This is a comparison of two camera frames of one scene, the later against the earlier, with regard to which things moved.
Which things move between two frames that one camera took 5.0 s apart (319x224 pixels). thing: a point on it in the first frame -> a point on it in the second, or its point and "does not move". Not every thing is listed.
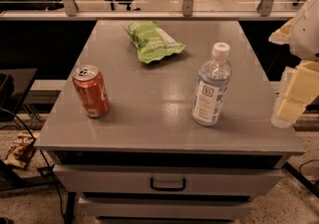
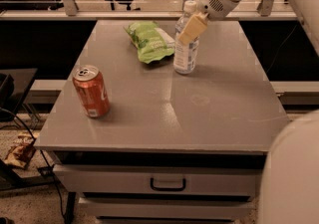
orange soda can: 90,87 does not move
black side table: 13,86 does not move
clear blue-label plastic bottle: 213,81 -> 185,57
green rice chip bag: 152,42 does not move
